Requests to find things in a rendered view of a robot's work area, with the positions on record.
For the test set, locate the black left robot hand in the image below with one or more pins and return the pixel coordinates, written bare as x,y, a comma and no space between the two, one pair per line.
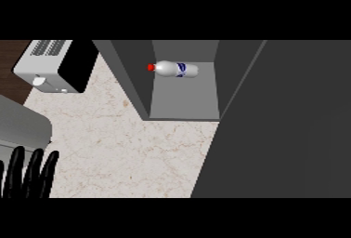
32,173

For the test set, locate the dark grey cabinet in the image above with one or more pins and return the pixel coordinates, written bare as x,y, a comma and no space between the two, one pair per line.
184,93

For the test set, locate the clear red-capped water bottle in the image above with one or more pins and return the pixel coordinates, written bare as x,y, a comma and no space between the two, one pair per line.
176,69

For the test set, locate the dark grey cabinet door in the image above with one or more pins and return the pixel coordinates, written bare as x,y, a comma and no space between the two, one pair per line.
284,124

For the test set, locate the grey metal sink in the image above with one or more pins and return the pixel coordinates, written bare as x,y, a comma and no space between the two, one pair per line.
21,127

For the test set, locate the white and black toaster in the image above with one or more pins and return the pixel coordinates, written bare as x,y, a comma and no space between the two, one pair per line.
57,65

